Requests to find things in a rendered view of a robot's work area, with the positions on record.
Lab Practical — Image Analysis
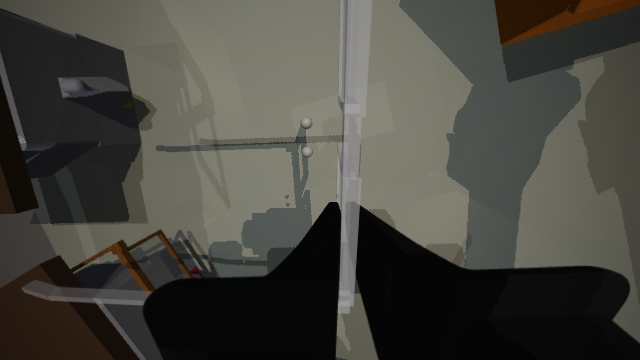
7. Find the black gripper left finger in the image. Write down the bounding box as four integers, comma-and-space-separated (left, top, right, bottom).
143, 202, 341, 360

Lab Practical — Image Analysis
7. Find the white rectangular panel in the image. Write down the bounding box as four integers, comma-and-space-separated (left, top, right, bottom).
0, 209, 57, 288

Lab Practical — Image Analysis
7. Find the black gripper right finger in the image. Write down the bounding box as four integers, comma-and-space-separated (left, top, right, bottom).
356, 206, 630, 360

